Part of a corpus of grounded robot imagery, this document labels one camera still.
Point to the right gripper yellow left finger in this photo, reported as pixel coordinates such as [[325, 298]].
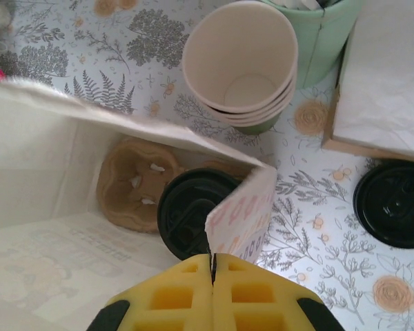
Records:
[[158, 310]]

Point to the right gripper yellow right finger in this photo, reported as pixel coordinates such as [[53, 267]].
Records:
[[262, 310]]

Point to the black plastic cup lid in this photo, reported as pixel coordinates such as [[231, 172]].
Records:
[[179, 207], [393, 203]]

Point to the brown cardboard cup carrier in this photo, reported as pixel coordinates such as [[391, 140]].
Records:
[[124, 182]]

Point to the white printed paper bag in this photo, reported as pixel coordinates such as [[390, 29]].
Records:
[[38, 155]]

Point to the floral printed table cloth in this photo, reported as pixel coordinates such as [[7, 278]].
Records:
[[331, 241]]

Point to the white paper napkin stack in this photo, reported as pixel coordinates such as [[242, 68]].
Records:
[[386, 86]]

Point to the mint green holder cup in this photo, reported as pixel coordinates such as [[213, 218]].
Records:
[[324, 41]]

